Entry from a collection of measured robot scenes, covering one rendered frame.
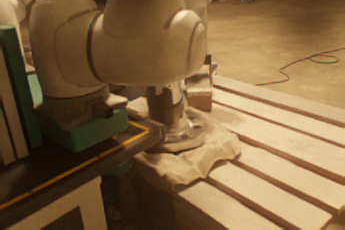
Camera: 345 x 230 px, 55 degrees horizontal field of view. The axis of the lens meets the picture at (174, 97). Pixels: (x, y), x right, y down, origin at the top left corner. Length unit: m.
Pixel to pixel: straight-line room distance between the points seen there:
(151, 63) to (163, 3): 0.11
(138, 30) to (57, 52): 0.19
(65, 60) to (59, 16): 0.09
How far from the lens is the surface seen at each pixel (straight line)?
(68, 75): 0.74
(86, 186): 0.80
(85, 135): 0.77
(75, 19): 0.72
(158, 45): 0.62
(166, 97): 1.08
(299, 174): 1.06
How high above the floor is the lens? 0.74
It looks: 22 degrees down
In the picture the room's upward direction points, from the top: 4 degrees counter-clockwise
